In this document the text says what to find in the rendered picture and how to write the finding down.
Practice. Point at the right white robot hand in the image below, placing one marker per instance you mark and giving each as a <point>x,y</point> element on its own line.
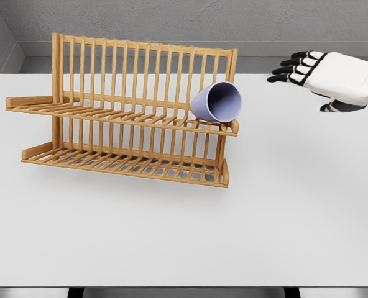
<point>336,79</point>

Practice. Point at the lavender plastic cup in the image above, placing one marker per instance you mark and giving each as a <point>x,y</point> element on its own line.
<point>218,101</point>

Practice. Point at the wooden two-tier dish rack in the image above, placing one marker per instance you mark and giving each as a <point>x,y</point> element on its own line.
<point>122,124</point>

